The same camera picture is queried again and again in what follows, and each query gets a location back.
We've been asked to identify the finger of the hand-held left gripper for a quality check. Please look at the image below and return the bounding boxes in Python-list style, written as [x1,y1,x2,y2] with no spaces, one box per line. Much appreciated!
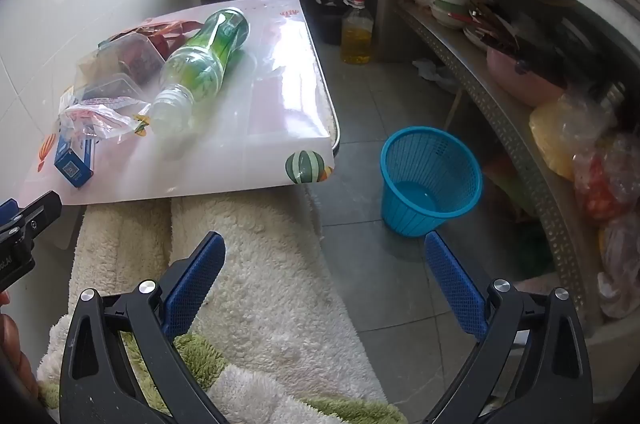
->
[0,199,20,235]
[15,190,63,250]

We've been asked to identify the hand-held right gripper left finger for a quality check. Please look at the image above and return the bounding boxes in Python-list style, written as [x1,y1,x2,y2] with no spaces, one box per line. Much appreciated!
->
[59,231,228,424]

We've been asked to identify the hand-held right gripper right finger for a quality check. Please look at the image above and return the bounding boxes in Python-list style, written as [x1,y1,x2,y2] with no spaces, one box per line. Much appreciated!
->
[424,231,593,424]

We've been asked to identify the blue toothpaste box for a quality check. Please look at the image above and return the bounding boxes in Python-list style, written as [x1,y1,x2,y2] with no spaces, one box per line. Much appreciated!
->
[54,131,96,189]

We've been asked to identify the blue plastic wastebasket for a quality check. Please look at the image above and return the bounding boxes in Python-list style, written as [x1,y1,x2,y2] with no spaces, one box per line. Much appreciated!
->
[380,126,483,239]

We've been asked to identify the clear plastic bag red print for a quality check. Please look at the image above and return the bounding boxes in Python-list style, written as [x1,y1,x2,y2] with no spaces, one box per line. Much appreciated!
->
[59,99,153,141]

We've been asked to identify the clear plastic container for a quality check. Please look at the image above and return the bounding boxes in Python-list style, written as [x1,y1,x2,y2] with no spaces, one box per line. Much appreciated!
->
[74,31,167,105]

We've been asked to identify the green label plastic bottle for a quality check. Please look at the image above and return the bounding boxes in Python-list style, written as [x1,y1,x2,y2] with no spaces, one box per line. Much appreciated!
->
[150,6,251,137]

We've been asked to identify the clear bag with red stripes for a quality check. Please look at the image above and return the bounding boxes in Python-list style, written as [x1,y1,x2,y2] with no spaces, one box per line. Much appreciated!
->
[107,20,203,55]

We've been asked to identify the person's left hand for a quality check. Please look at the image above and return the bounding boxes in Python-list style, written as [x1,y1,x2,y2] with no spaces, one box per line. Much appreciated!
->
[0,291,40,400]

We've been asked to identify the white green fluffy garment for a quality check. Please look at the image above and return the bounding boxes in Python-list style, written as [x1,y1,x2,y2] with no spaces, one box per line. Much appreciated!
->
[37,194,406,424]

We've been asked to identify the pink white plastic bag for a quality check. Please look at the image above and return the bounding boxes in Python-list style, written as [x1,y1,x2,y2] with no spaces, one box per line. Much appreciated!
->
[597,214,640,320]

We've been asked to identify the yellow plastic bag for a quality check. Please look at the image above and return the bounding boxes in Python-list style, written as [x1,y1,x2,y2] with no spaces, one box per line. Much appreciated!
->
[529,96,616,182]

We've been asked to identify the perforated metal shelf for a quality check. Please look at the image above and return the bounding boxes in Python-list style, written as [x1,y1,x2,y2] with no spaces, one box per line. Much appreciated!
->
[397,0,601,335]

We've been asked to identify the pink basin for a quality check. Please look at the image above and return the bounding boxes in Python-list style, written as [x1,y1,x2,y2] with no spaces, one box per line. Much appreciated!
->
[486,46,566,107]

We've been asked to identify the white crumpled tissue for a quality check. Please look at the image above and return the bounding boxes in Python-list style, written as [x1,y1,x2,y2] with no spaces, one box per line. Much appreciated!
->
[412,58,458,87]

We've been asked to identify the yellow cooking oil bottle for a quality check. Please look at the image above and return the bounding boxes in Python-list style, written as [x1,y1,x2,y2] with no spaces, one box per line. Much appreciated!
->
[341,0,375,66]

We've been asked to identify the stack of white bowls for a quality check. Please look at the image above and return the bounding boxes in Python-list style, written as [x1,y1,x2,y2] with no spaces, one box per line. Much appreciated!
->
[431,0,476,30]

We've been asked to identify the black bin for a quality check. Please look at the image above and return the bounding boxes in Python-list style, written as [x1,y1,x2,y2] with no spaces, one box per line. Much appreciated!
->
[312,0,351,46]

